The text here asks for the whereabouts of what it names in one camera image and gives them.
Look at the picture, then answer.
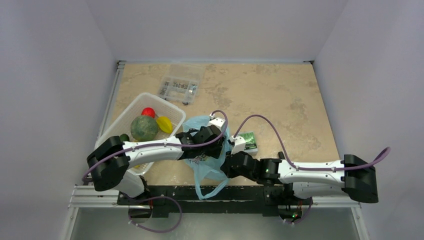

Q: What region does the blue plastic bag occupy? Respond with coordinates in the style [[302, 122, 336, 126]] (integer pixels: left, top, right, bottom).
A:
[[184, 128, 232, 200]]

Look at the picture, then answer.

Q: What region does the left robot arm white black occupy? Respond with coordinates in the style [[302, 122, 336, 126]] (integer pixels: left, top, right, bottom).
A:
[[86, 125, 226, 205]]

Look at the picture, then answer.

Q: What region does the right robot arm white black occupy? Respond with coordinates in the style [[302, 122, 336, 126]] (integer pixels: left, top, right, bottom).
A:
[[220, 151, 379, 204]]

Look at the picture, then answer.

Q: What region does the yellow fake starfruit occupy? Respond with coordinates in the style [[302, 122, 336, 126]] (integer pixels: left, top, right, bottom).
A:
[[156, 116, 174, 134]]

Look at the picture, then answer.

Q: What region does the green fake fruit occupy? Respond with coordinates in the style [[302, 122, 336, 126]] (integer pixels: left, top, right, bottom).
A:
[[130, 115, 159, 142]]

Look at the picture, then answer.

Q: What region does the red fake fruit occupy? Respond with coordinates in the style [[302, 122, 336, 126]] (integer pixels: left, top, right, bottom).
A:
[[141, 107, 156, 118]]

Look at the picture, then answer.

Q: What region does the dark green fake avocado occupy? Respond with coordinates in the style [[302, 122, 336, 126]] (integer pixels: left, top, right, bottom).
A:
[[119, 133, 130, 142]]

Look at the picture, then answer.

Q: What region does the green circuit board box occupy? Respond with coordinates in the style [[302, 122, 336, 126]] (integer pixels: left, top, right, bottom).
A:
[[238, 131, 258, 156]]

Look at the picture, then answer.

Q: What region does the white plastic basket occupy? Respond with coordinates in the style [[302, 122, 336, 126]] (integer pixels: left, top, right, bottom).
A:
[[94, 92, 186, 176]]

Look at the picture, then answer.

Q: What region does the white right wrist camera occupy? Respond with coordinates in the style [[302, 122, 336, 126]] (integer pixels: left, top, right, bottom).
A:
[[229, 135, 246, 155]]

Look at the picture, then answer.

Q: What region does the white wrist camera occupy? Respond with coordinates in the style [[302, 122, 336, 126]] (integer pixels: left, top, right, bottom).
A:
[[207, 114, 227, 132], [229, 135, 246, 155]]

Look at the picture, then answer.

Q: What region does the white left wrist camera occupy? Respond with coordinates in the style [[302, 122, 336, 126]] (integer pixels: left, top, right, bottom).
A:
[[207, 114, 227, 132]]

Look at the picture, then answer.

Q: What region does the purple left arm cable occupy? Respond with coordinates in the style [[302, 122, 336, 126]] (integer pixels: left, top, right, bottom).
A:
[[81, 109, 229, 182]]

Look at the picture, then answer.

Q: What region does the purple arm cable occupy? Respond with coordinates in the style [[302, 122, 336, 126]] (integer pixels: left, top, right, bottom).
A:
[[81, 109, 229, 182], [232, 114, 392, 172]]

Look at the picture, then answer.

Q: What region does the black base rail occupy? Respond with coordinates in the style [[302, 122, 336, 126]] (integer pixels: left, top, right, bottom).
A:
[[117, 183, 313, 219]]

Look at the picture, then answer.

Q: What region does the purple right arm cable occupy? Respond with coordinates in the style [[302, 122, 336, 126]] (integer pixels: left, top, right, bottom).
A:
[[232, 114, 392, 172]]

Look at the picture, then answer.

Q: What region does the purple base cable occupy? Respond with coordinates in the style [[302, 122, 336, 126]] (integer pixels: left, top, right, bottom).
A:
[[127, 196, 184, 233]]

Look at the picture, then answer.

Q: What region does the aluminium frame rail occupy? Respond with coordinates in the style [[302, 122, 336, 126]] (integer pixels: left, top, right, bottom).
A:
[[67, 60, 127, 209]]

